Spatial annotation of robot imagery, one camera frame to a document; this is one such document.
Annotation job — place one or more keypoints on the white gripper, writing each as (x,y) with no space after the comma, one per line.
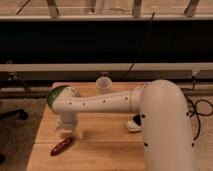
(68,122)

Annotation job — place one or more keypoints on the red chili pepper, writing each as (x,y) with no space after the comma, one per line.
(62,146)

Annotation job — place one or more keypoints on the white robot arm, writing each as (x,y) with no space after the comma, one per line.
(162,106)

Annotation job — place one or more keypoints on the green bowl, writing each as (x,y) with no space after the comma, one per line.
(53,94)

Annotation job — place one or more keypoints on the clear plastic cup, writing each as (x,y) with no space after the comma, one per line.
(103,83)

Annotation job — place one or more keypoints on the black smartphone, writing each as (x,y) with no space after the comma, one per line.
(137,119)

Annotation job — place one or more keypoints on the black office chair base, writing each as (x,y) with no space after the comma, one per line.
(23,115)

